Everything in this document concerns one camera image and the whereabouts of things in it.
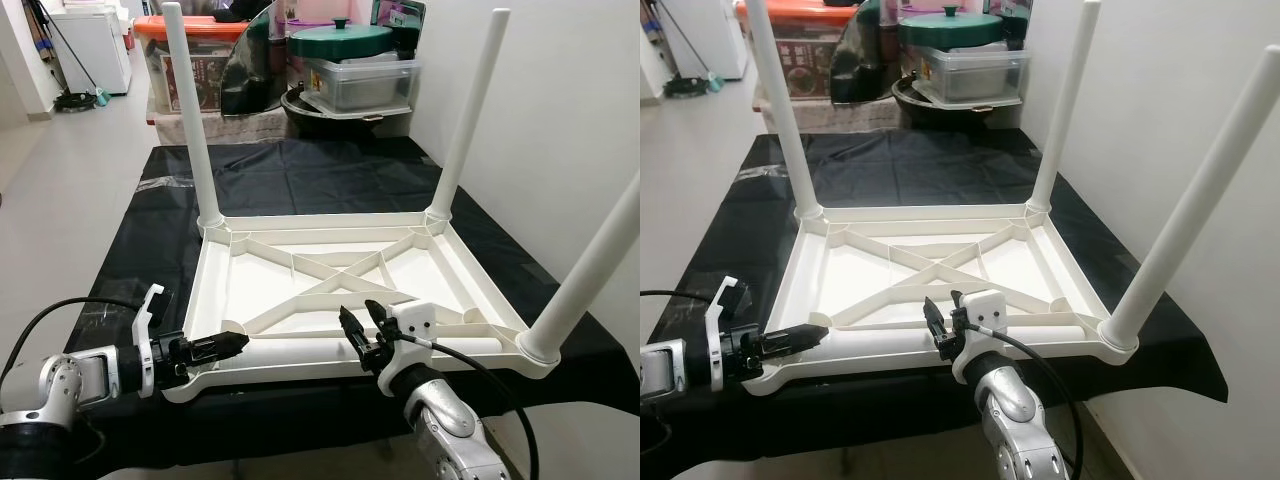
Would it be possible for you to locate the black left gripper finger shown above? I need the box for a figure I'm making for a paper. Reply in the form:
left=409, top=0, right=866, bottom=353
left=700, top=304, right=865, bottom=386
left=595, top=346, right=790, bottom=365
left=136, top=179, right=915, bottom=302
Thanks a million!
left=190, top=331, right=250, bottom=361
left=765, top=323, right=830, bottom=351

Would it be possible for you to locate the white plastic table top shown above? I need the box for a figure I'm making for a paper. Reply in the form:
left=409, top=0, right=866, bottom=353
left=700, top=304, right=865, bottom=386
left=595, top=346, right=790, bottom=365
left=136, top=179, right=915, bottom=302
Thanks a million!
left=740, top=198, right=1141, bottom=386
left=160, top=205, right=556, bottom=406

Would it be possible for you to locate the black tablecloth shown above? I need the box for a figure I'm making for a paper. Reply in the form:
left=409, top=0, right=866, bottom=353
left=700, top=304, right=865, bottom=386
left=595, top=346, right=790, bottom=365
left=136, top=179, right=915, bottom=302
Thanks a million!
left=65, top=135, right=641, bottom=471
left=650, top=128, right=1229, bottom=461

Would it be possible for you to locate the dark metal wok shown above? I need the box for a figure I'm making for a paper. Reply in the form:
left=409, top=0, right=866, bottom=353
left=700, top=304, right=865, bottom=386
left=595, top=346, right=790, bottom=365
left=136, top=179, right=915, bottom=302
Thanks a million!
left=280, top=88, right=411, bottom=136
left=890, top=80, right=1021, bottom=129

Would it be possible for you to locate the beige low platform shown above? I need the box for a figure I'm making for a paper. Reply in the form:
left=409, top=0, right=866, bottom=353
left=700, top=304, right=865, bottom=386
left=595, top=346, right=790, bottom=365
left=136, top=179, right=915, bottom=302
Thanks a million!
left=148, top=100, right=301, bottom=146
left=760, top=95, right=906, bottom=136

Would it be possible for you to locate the clear plastic storage box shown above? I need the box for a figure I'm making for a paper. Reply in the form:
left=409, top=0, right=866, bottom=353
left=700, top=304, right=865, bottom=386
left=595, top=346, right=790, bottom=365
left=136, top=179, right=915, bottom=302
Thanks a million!
left=300, top=58, right=423, bottom=113
left=915, top=48, right=1031, bottom=106

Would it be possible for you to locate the green pot lid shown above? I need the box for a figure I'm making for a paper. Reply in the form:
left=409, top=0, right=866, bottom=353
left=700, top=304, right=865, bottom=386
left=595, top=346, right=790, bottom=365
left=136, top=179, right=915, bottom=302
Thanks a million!
left=288, top=18, right=396, bottom=63
left=898, top=5, right=1006, bottom=51

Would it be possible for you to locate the clear storage box orange lid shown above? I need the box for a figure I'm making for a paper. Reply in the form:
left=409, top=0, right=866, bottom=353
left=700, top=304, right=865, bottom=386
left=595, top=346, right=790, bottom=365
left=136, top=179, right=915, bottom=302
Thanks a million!
left=135, top=15, right=251, bottom=116
left=735, top=0, right=856, bottom=101

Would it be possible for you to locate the white cabinet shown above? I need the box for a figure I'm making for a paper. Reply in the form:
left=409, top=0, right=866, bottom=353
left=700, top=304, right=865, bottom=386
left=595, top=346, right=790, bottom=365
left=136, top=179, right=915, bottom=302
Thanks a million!
left=48, top=5, right=133, bottom=96
left=665, top=0, right=749, bottom=81

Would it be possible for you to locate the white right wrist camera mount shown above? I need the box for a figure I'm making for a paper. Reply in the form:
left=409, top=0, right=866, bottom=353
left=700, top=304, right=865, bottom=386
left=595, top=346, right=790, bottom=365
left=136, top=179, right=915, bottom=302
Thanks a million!
left=380, top=300, right=441, bottom=386
left=950, top=288, right=1006, bottom=386

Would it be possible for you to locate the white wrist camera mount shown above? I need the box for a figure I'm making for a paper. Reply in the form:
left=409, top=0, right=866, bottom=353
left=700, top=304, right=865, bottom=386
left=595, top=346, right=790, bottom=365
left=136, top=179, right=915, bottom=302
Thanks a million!
left=380, top=300, right=441, bottom=386
left=128, top=283, right=169, bottom=399
left=950, top=288, right=1006, bottom=386
left=703, top=275, right=753, bottom=396

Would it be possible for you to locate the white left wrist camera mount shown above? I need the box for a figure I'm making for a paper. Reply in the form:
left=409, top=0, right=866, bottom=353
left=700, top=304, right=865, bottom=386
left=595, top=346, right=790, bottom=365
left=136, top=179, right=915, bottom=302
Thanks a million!
left=703, top=275, right=753, bottom=396
left=128, top=283, right=169, bottom=399

